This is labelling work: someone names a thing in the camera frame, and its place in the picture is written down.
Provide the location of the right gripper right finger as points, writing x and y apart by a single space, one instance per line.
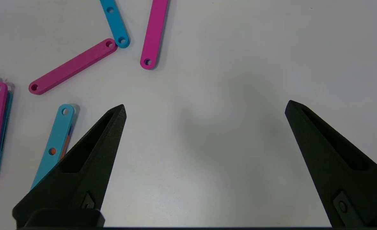
351 179

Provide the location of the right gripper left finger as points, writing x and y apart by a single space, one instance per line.
79 179

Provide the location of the short blue three-hole bar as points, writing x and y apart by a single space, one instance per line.
115 22

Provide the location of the pink bar with purple underside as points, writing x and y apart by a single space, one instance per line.
154 32

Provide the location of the long blue bar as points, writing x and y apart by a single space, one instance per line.
55 140

